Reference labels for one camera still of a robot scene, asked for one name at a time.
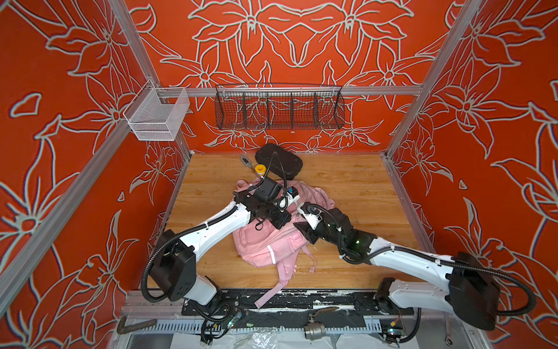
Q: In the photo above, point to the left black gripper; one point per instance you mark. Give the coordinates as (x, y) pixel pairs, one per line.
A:
(283, 217)

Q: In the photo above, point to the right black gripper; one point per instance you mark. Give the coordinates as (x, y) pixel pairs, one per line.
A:
(307, 230)

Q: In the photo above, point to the pink student backpack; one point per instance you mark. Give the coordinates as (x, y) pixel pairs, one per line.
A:
(264, 245)

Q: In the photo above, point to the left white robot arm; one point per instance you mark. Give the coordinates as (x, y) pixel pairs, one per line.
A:
(170, 273)

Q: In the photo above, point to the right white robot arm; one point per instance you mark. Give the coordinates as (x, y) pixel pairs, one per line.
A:
(456, 285)

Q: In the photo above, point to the yellow tape roll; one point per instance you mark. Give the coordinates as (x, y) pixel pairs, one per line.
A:
(260, 169)

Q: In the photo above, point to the black pencil case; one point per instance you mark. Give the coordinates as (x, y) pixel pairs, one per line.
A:
(279, 161)

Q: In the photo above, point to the metal ball valve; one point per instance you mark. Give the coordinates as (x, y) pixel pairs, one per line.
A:
(314, 330)

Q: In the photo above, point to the silver wrench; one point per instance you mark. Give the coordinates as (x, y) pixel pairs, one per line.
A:
(448, 340)

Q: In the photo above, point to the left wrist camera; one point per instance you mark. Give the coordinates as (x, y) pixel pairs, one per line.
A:
(281, 194)

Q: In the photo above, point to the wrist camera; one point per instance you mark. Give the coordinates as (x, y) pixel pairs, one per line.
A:
(312, 219)
(281, 194)

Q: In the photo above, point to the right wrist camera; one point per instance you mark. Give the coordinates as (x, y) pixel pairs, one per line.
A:
(312, 219)

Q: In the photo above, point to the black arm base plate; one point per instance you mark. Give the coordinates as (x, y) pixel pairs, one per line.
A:
(363, 302)

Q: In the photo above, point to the white cable duct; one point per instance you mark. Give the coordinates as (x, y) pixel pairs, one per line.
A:
(193, 326)

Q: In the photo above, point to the black wire wall basket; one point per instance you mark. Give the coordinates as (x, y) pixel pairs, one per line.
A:
(282, 106)

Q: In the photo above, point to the white wire wall basket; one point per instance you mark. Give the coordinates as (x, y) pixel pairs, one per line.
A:
(157, 113)

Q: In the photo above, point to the rusty metal bracket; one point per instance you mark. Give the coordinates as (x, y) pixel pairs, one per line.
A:
(124, 328)

